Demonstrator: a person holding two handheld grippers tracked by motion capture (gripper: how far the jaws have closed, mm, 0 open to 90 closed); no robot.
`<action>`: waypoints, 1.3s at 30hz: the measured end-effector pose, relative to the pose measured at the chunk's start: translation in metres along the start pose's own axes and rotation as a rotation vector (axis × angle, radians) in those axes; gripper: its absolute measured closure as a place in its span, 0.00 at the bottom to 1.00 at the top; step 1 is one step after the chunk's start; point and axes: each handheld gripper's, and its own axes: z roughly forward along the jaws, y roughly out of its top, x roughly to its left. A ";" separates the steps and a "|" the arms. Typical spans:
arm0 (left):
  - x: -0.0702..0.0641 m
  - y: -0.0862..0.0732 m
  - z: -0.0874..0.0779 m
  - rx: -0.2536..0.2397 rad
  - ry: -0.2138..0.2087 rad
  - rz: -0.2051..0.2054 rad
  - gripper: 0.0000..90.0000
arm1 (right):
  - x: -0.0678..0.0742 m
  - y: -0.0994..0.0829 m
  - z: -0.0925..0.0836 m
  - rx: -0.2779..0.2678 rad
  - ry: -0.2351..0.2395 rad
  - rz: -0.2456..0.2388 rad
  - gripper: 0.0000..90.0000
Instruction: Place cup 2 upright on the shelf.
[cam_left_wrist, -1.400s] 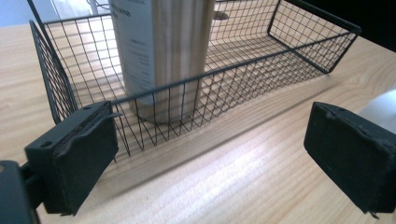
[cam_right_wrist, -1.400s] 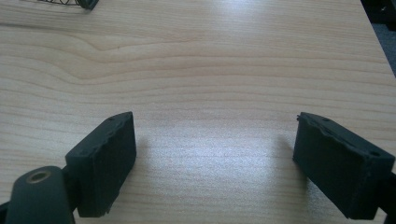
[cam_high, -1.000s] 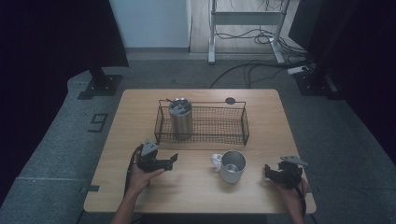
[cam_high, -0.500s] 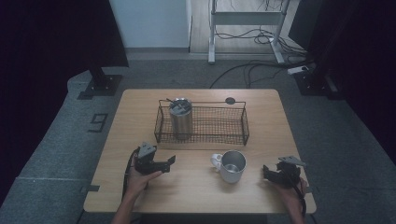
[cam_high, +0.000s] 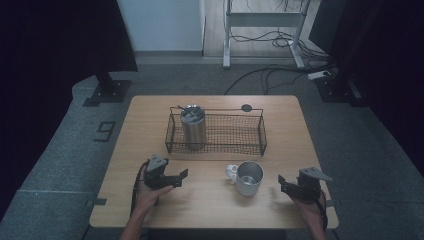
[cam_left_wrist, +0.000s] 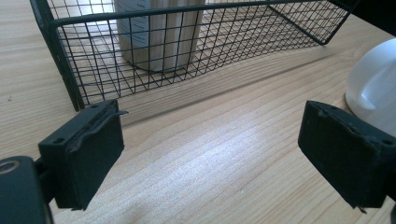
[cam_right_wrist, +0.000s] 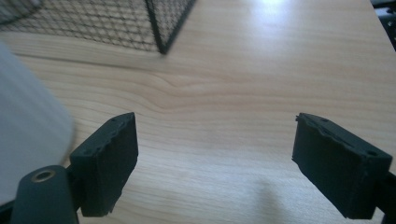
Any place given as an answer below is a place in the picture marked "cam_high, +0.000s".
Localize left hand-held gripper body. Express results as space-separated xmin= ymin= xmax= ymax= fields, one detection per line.
xmin=143 ymin=153 xmax=184 ymax=191

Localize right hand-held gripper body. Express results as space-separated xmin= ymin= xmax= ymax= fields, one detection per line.
xmin=292 ymin=166 xmax=334 ymax=203

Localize stainless steel tumbler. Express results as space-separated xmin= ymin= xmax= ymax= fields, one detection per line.
xmin=179 ymin=104 xmax=208 ymax=150

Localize black wire basket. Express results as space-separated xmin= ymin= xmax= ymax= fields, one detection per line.
xmin=164 ymin=105 xmax=268 ymax=157

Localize white metal mug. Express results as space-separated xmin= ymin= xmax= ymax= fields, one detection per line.
xmin=225 ymin=160 xmax=265 ymax=198

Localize person's right hand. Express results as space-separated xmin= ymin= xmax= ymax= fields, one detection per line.
xmin=290 ymin=194 xmax=327 ymax=223

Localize person's left hand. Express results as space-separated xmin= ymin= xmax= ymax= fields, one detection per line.
xmin=134 ymin=165 xmax=175 ymax=215

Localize black stand base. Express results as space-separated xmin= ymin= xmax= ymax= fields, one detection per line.
xmin=82 ymin=71 xmax=133 ymax=108
xmin=314 ymin=73 xmax=364 ymax=108

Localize white power strip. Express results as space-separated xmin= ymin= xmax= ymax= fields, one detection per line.
xmin=306 ymin=69 xmax=332 ymax=81

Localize black curtain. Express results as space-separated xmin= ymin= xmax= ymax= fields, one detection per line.
xmin=0 ymin=0 xmax=139 ymax=214
xmin=308 ymin=0 xmax=424 ymax=168

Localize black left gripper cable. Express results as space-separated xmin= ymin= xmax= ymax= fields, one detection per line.
xmin=130 ymin=160 xmax=150 ymax=214

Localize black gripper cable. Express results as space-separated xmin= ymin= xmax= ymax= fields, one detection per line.
xmin=130 ymin=160 xmax=150 ymax=214
xmin=317 ymin=189 xmax=330 ymax=232

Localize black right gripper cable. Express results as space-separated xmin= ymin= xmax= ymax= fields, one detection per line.
xmin=317 ymin=189 xmax=330 ymax=232

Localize black floor cables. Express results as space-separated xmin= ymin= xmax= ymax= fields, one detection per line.
xmin=223 ymin=0 xmax=338 ymax=96

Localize white desk frame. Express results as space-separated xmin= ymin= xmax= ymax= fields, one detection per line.
xmin=222 ymin=0 xmax=312 ymax=70

